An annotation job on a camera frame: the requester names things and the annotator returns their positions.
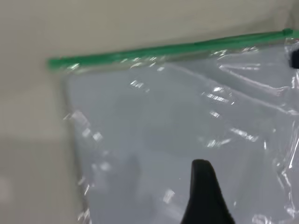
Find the clear plastic zip bag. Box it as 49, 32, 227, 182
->
46, 28, 299, 224

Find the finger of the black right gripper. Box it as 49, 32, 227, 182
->
287, 46, 299, 70

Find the white table cloth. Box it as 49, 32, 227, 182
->
0, 0, 299, 224

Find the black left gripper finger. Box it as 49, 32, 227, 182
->
181, 159, 237, 224

